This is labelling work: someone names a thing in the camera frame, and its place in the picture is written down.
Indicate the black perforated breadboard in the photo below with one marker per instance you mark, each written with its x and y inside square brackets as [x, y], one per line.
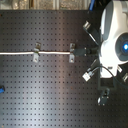
[52, 93]

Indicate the right metal cable clip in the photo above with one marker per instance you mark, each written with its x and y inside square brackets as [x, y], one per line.
[71, 55]

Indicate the metal cable clip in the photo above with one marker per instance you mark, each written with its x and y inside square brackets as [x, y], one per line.
[71, 55]
[36, 52]

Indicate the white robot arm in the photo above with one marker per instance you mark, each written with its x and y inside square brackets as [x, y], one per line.
[112, 40]

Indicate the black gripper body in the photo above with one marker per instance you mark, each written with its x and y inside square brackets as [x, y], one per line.
[94, 51]

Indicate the left metal cable clip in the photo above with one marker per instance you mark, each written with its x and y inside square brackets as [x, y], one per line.
[36, 52]

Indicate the black camera on bracket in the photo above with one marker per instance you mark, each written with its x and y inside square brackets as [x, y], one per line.
[105, 86]

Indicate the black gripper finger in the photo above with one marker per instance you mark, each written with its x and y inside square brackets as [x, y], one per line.
[90, 71]
[93, 33]

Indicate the black cable connector plug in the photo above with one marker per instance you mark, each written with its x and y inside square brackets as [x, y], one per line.
[81, 52]

